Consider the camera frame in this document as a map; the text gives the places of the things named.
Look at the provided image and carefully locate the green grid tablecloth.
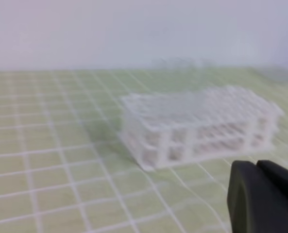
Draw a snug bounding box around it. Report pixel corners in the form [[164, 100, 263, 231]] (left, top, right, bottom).
[[0, 67, 288, 233]]

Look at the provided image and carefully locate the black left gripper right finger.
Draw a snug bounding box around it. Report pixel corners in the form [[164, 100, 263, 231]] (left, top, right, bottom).
[[256, 160, 288, 199]]

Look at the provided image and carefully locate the white plastic test tube rack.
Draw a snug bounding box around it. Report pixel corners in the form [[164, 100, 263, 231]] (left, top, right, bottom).
[[120, 85, 284, 171]]

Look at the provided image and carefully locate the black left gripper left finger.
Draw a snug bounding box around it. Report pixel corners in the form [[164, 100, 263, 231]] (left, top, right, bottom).
[[227, 160, 288, 233]]

